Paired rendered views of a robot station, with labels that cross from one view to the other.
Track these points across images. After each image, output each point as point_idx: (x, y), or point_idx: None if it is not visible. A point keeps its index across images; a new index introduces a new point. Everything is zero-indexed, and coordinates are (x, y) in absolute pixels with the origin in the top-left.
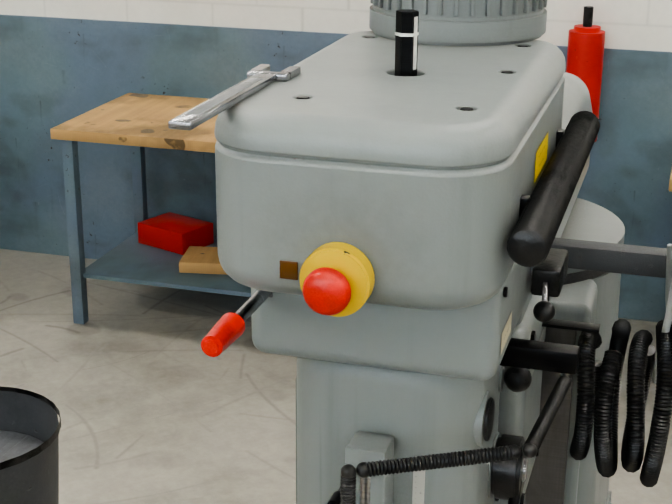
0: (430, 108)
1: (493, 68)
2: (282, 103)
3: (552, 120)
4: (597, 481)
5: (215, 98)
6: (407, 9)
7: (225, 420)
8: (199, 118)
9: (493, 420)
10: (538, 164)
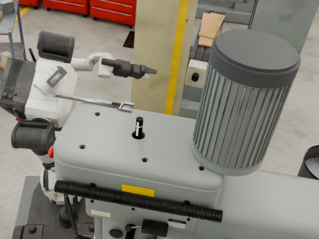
0: (81, 138)
1: (149, 156)
2: (88, 110)
3: (169, 191)
4: None
5: (82, 97)
6: (142, 118)
7: None
8: (60, 96)
9: (121, 236)
10: (130, 189)
